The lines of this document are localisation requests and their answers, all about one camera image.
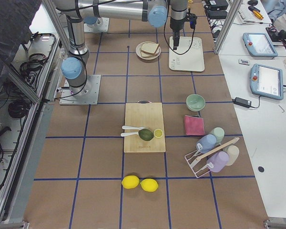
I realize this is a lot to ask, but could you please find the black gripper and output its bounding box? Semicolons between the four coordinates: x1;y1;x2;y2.
170;9;187;50

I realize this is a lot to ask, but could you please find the bread slice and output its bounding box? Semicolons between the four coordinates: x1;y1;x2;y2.
141;42;159;54
140;52;158;59

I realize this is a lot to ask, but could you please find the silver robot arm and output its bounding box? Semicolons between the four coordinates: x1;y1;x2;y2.
53;0;187;67

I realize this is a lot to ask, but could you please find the white bear tray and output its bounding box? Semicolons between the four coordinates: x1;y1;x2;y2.
169;37;204;72

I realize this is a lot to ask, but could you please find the green ceramic bowl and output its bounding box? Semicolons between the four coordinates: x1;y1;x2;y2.
186;94;205;112

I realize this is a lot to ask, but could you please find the white keyboard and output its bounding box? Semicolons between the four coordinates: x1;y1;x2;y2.
238;4;255;22

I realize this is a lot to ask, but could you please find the wooden cutting board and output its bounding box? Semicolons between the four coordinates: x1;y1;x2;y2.
123;100;166;154

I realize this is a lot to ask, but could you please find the far teach pendant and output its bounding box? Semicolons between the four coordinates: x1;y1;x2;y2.
242;33;278;58

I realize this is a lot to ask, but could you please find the teach pendant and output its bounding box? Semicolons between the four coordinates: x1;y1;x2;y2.
242;33;278;58
249;64;284;100

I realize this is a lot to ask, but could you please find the pink cloth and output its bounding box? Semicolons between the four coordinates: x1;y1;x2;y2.
184;115;205;136

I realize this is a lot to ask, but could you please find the black power adapter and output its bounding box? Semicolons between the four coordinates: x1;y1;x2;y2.
232;97;251;108

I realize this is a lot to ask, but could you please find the half lemon slice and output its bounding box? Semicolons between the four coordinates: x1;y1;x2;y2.
153;128;163;138

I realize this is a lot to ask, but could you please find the near teach pendant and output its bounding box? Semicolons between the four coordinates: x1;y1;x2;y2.
249;64;284;100

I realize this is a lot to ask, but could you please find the green avocado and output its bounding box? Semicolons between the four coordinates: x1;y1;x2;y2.
138;129;154;141

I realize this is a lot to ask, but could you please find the white plastic spoon upper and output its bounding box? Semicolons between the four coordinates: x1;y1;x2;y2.
122;125;147;130

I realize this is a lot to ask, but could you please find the white plastic spoon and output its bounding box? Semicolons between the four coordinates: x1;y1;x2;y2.
120;131;139;137
122;125;147;130

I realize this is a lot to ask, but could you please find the green cup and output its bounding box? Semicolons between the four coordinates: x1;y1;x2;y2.
209;127;225;145

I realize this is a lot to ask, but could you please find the blue cup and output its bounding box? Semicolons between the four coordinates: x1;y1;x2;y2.
196;134;217;154

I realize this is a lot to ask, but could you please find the white plastic spoon lower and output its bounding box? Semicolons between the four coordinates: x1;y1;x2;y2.
120;131;139;137

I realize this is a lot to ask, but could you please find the beige cup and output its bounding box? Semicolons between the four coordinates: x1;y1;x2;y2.
223;145;239;166

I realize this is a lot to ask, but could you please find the purple cup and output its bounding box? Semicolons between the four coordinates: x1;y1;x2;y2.
207;151;229;172

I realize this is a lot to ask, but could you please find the yellow lemon right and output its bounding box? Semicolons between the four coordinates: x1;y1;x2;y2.
140;178;159;192

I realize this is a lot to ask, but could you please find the yellow lemon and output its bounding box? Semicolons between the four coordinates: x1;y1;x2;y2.
121;175;140;189
140;178;159;192

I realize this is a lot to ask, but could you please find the yellow lemon left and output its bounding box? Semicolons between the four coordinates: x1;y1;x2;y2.
121;175;140;189

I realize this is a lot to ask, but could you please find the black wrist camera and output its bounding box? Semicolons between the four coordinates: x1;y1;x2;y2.
188;13;197;30

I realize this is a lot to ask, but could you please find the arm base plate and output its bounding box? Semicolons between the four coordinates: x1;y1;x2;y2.
59;75;101;105
83;17;110;33

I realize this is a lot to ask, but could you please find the white wire cup rack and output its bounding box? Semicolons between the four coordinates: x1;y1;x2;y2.
184;137;239;178

